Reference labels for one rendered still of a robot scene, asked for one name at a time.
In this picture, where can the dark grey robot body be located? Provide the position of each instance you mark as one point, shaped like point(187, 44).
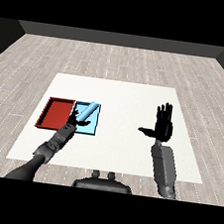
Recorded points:
point(102, 183)

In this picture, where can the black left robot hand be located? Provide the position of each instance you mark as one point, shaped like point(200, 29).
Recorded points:
point(73, 120)

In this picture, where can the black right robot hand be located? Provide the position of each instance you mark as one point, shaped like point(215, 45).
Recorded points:
point(163, 126)

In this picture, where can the light blue shallow open box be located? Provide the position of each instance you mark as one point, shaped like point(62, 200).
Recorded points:
point(88, 122)

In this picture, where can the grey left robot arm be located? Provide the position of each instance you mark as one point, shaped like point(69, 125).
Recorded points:
point(53, 144)

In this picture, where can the red shallow open box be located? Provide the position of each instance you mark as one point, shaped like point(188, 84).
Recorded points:
point(55, 113)

